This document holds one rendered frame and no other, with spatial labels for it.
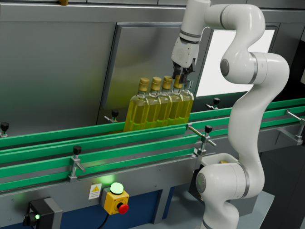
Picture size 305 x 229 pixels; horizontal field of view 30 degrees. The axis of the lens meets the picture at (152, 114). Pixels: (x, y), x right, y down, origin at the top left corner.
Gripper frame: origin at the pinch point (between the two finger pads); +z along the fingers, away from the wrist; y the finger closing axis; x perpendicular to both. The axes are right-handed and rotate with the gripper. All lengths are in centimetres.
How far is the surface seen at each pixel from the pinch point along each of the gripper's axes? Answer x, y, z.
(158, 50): -3.2, -12.1, -6.0
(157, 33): -5.5, -12.1, -13.2
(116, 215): -28, 13, 50
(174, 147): -6.3, 13.3, 23.5
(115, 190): -37, 20, 32
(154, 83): -13.0, 0.9, 1.7
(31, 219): -69, 21, 36
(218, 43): 30.1, -12.4, -8.0
